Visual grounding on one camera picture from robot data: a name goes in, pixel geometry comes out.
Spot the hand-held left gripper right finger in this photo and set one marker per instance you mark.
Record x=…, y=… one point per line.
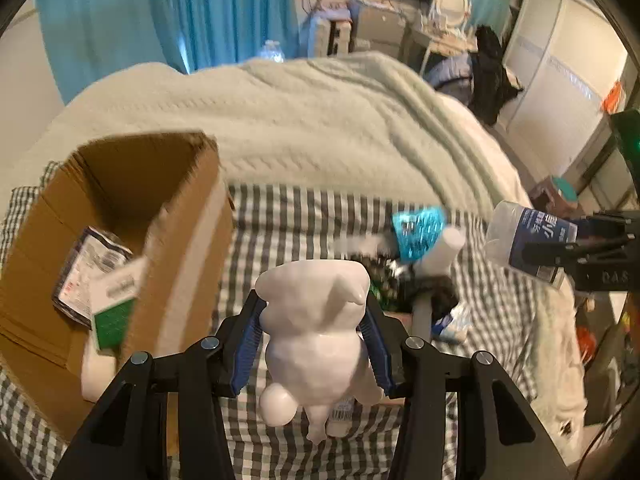
x=378, y=357

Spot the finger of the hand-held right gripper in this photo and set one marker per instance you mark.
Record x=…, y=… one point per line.
x=555, y=253
x=607, y=224

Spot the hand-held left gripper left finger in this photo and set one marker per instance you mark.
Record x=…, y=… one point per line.
x=246, y=357

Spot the clear water bottle blue label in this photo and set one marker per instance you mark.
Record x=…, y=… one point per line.
x=520, y=232

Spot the white animal figurine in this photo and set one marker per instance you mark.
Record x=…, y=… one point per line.
x=315, y=340

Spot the brown cardboard box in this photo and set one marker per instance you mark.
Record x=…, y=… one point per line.
x=190, y=240

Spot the blue foil packet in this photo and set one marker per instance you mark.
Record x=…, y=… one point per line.
x=417, y=232

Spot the white barcode bottle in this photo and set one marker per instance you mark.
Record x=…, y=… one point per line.
x=342, y=417

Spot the orange bag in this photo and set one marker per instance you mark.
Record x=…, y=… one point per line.
x=586, y=344

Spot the blue and white small packet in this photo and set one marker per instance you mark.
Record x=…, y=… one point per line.
x=452, y=325

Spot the black crumpled item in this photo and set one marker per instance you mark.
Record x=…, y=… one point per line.
x=435, y=292

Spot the white plastic tube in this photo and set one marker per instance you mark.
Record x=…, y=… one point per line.
x=445, y=255

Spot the orange hanging item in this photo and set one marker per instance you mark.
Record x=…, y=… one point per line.
x=614, y=96

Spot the grey checked cloth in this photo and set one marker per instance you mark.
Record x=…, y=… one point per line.
x=300, y=230

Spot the green and white carton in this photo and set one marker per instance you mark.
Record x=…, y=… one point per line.
x=115, y=310

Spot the white plastic container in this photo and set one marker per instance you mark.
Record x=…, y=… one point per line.
x=97, y=375

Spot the white wardrobe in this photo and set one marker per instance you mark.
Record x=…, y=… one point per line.
x=555, y=60

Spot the white and dark pouch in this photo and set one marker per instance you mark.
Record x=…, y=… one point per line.
x=85, y=270

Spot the dark hanging clothes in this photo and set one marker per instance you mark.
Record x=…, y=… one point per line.
x=492, y=75

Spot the blue and white jacket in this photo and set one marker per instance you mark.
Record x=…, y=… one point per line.
x=452, y=75

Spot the light green knitted blanket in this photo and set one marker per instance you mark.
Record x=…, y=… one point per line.
x=325, y=120

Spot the white round mirror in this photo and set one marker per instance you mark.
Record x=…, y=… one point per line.
x=450, y=2

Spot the grey cabinet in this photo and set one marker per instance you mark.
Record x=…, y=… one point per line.
x=380, y=27

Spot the small clear water bottle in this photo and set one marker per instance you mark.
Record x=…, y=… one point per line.
x=272, y=52

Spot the wide blue curtain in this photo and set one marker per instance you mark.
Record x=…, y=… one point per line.
x=150, y=10

